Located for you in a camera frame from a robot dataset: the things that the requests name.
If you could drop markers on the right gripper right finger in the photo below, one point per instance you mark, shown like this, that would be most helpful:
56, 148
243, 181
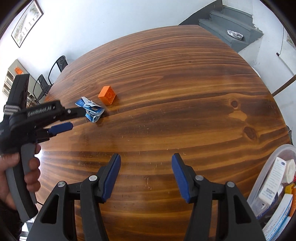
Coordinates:
236, 220

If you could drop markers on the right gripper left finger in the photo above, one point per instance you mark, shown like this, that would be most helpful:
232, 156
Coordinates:
56, 219

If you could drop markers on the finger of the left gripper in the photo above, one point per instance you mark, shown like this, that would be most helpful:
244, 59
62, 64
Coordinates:
57, 129
74, 113

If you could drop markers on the blue foil wrapper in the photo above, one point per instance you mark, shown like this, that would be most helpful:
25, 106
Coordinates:
93, 110

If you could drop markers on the white blue vitamin box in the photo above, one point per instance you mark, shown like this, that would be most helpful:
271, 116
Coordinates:
282, 211

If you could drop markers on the orange toy brick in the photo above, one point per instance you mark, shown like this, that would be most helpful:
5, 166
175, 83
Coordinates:
107, 95

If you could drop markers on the person's left hand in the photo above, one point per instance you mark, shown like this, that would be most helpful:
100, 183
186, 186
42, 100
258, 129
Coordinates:
31, 178

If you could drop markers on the black metal chair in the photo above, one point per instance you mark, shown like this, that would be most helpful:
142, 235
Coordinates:
61, 63
45, 87

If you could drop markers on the clear plastic round container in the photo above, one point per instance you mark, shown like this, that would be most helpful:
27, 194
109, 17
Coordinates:
262, 211

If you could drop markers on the white tube in container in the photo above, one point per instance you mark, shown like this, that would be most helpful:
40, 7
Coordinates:
273, 181

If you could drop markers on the orange cream tube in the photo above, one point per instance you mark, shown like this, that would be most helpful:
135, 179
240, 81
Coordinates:
293, 205

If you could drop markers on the grey white shelf cabinet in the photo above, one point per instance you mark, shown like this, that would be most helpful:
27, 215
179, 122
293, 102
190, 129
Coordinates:
18, 72

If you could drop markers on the yellow toy brick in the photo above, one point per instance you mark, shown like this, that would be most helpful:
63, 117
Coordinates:
289, 188

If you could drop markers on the white gauze roll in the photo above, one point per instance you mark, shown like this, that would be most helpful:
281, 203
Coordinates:
289, 173

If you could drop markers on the grey staircase steps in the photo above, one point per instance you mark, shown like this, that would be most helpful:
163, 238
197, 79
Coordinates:
232, 19

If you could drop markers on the crumpled foil tray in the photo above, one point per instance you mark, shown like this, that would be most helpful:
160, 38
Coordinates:
235, 35

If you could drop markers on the framed wall picture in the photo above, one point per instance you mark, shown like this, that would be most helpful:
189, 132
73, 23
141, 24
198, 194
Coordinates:
26, 22

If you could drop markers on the wooden stick handle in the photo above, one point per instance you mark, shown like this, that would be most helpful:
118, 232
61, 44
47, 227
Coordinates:
283, 87

